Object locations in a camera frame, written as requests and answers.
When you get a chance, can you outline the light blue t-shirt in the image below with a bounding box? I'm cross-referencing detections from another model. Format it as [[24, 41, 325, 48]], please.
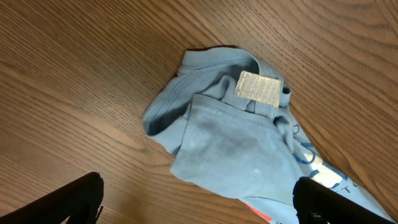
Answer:
[[142, 47, 388, 223]]

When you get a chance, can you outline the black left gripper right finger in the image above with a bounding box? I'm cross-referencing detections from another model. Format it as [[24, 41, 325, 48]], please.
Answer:
[[293, 177, 393, 224]]

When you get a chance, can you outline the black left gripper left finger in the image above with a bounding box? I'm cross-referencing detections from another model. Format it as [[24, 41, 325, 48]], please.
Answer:
[[1, 172, 104, 224]]

